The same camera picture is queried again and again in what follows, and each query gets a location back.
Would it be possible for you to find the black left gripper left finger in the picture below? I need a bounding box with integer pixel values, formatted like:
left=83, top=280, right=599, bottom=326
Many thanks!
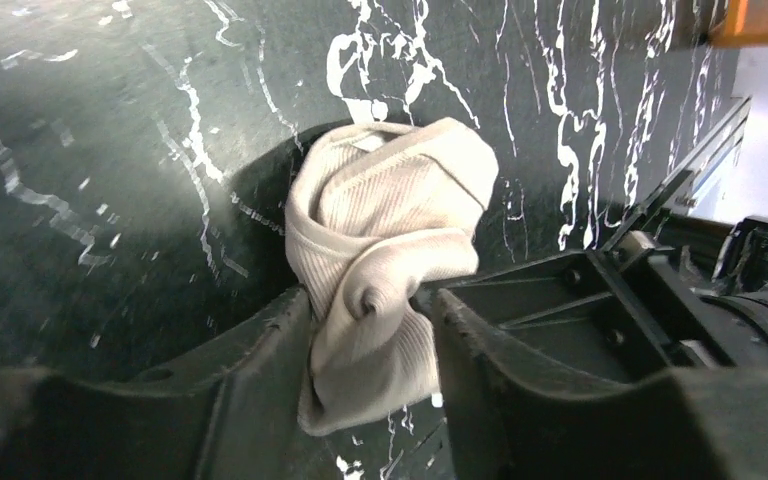
left=0, top=287, right=311, bottom=479

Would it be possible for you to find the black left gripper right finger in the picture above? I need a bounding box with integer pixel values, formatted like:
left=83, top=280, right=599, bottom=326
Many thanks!
left=433, top=289, right=768, bottom=479

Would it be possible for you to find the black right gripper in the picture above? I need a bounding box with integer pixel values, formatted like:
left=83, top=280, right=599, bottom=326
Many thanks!
left=413, top=215, right=768, bottom=383

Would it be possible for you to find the grey beige underwear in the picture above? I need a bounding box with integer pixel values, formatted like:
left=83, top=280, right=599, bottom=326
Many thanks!
left=285, top=118, right=499, bottom=436

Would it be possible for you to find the orange wooden rack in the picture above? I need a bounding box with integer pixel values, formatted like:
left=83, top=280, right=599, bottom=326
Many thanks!
left=708, top=0, right=768, bottom=48

